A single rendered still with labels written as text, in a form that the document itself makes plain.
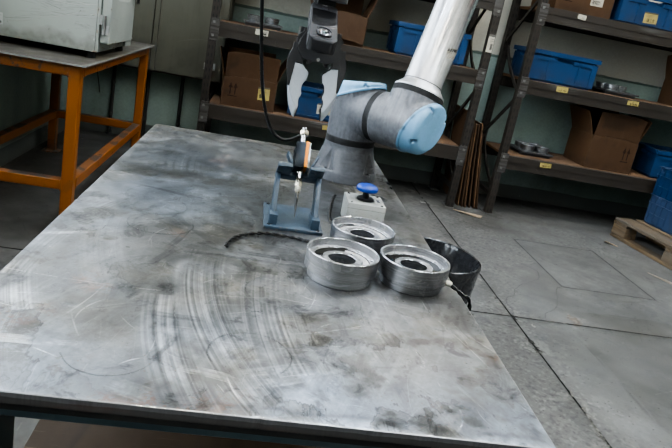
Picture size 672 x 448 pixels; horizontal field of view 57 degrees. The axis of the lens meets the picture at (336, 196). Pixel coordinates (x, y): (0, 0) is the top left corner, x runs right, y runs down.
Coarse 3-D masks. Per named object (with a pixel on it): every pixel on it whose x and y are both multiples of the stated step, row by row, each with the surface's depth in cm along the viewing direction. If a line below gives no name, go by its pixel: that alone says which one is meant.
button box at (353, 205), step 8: (344, 200) 117; (352, 200) 114; (360, 200) 115; (368, 200) 114; (376, 200) 117; (344, 208) 116; (352, 208) 112; (360, 208) 113; (368, 208) 113; (376, 208) 113; (384, 208) 113; (360, 216) 113; (368, 216) 113; (376, 216) 113
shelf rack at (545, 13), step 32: (544, 0) 422; (512, 32) 466; (576, 32) 483; (608, 32) 432; (640, 32) 434; (544, 96) 442; (576, 96) 444; (608, 96) 445; (512, 128) 446; (512, 160) 453; (544, 160) 462
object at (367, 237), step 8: (344, 216) 105; (352, 216) 106; (336, 224) 104; (344, 224) 105; (352, 224) 106; (360, 224) 106; (368, 224) 106; (376, 224) 106; (384, 224) 105; (336, 232) 99; (344, 232) 97; (352, 232) 103; (360, 232) 104; (368, 232) 103; (384, 232) 104; (392, 232) 102; (352, 240) 97; (360, 240) 97; (368, 240) 97; (376, 240) 97; (384, 240) 98; (392, 240) 100; (376, 248) 97
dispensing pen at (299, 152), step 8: (304, 128) 111; (304, 136) 111; (296, 144) 108; (304, 144) 108; (296, 152) 108; (304, 152) 108; (296, 160) 107; (304, 160) 108; (296, 168) 108; (296, 176) 108; (296, 184) 108; (296, 192) 107; (296, 200) 107
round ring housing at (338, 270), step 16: (320, 240) 92; (336, 240) 94; (320, 256) 85; (336, 256) 91; (352, 256) 91; (368, 256) 92; (320, 272) 85; (336, 272) 84; (352, 272) 85; (368, 272) 86; (336, 288) 86; (352, 288) 86
